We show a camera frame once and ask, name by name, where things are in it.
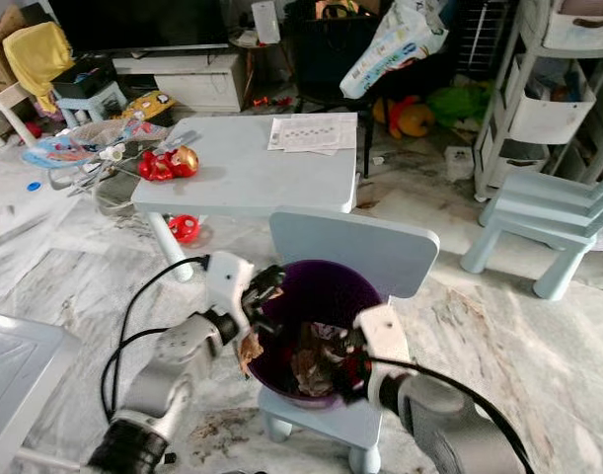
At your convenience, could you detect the white floor socket box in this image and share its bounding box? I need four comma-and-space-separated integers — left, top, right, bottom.
444, 145, 476, 183

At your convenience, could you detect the small light blue kids table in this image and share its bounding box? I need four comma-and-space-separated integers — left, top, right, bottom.
131, 112, 360, 284

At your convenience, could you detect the pale blue plastic stool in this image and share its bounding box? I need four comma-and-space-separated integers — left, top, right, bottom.
54, 82, 126, 127

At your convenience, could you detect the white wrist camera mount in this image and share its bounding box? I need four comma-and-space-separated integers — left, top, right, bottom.
355, 304, 416, 366
204, 251, 255, 342

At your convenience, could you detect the yellow cloth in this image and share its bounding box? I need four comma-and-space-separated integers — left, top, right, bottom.
3, 22, 76, 102

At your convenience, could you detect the brown paper trash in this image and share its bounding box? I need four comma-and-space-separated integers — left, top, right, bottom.
289, 324, 351, 399

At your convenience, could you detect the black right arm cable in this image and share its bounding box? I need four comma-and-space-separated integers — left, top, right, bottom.
380, 357, 537, 474

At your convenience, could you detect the white plastic stool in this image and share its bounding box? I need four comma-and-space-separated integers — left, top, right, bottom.
0, 83, 36, 149

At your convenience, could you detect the green plush toy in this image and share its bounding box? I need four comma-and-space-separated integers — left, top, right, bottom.
427, 83, 491, 125

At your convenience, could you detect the white storage shelf rack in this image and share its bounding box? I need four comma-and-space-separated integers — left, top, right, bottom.
473, 0, 603, 204

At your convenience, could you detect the small brown paper scrap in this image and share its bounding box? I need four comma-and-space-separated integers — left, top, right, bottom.
238, 332, 265, 379

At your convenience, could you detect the white printed paper sheet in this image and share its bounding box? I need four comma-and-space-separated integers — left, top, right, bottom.
266, 115, 358, 157

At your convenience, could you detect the white upright box device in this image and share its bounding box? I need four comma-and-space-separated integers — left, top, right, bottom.
252, 0, 281, 46

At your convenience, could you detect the light blue kids chair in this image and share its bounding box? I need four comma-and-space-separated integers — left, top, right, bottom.
258, 208, 441, 474
460, 170, 603, 302

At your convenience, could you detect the purple plastic rubbish bin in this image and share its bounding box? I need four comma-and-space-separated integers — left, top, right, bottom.
250, 259, 387, 412

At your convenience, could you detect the black flat television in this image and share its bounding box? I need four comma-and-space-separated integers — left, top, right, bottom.
49, 0, 229, 53

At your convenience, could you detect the white television cabinet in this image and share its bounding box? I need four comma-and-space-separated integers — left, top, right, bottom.
112, 49, 245, 113

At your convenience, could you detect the black chair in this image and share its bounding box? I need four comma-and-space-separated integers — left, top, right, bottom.
283, 0, 381, 104

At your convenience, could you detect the white diaper pack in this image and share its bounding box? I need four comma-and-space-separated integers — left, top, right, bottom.
339, 0, 449, 101

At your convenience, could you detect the orange plush toy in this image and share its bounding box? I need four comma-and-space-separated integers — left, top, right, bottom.
373, 95, 436, 139

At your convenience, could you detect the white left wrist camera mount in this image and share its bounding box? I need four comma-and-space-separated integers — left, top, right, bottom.
204, 251, 255, 342

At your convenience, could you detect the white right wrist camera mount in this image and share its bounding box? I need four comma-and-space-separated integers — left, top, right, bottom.
355, 304, 416, 366

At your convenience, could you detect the red round toy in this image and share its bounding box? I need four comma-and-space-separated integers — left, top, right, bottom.
168, 213, 202, 245

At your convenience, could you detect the colourful baby bouncer seat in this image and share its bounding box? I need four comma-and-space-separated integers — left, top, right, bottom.
23, 118, 170, 195

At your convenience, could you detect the red gold toy helmet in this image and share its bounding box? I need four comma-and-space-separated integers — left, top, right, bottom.
137, 145, 201, 183

